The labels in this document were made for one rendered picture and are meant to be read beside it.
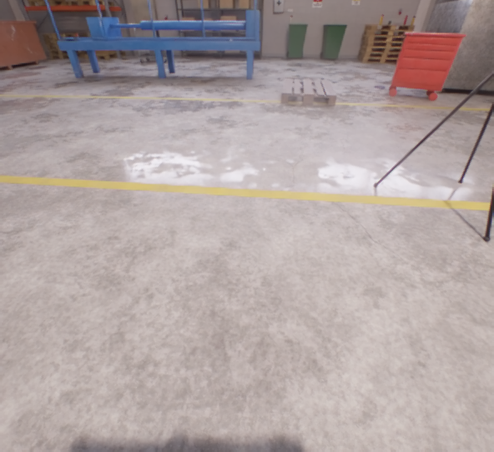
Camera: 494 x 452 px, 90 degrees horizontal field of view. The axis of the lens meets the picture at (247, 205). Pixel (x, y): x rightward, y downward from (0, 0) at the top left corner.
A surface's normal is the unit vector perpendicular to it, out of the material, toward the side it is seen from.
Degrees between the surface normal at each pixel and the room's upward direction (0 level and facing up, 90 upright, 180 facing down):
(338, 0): 90
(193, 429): 0
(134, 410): 0
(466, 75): 90
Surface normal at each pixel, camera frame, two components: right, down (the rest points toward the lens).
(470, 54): -0.18, 0.58
